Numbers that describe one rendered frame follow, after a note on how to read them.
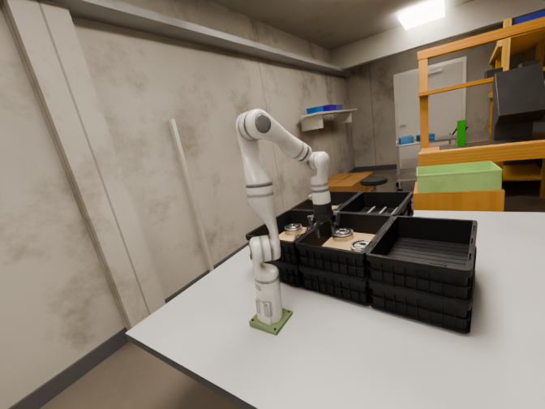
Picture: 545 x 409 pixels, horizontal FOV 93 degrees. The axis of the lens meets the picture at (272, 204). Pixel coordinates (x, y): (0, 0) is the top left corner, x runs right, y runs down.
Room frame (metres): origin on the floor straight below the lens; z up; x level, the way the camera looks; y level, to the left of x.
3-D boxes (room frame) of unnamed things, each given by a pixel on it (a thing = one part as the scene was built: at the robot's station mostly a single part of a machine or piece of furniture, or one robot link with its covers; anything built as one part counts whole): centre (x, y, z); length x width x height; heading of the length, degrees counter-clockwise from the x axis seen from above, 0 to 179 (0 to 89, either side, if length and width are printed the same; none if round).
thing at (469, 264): (0.86, -0.53, 0.92); 0.40 x 0.30 x 0.02; 139
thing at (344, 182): (4.51, -1.33, 0.20); 1.13 x 0.82 x 0.39; 144
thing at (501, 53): (4.10, -3.96, 1.12); 2.48 x 0.69 x 2.24; 144
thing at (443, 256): (0.86, -0.53, 0.87); 0.40 x 0.30 x 0.11; 139
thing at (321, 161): (1.02, -0.21, 1.21); 0.09 x 0.07 x 0.15; 36
